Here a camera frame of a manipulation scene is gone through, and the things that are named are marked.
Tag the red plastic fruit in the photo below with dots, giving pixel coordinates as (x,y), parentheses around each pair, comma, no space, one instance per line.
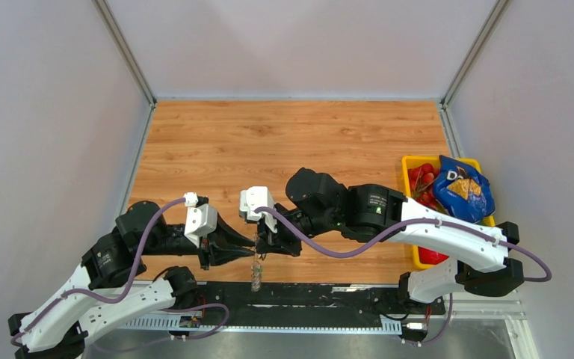
(430,257)

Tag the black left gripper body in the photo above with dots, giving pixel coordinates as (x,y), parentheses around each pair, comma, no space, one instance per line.
(205,248)

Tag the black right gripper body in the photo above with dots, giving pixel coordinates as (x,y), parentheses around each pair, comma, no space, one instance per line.
(287,238)

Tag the blue chips bag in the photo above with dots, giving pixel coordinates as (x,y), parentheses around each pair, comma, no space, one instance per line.
(463,191)

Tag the large metal key ring plate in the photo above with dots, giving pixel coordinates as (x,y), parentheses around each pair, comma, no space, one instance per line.
(256,273)

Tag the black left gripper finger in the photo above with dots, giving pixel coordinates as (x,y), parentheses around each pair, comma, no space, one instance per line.
(223,256)
(232,236)

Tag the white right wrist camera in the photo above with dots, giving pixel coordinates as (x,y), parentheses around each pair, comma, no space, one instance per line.
(253,198)

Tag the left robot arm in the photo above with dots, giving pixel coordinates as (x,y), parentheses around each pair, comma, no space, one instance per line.
(99,296)

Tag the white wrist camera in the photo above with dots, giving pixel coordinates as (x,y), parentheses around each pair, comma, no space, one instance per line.
(253,198)
(201,218)

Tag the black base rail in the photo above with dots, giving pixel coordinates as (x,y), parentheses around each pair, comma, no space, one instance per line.
(311,308)

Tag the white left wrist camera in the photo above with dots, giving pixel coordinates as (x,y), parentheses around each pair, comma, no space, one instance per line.
(201,218)

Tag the red cherries bunch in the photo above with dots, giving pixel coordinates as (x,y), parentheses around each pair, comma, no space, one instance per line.
(421,180)

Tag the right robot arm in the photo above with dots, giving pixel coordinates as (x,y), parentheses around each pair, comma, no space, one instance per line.
(342,221)

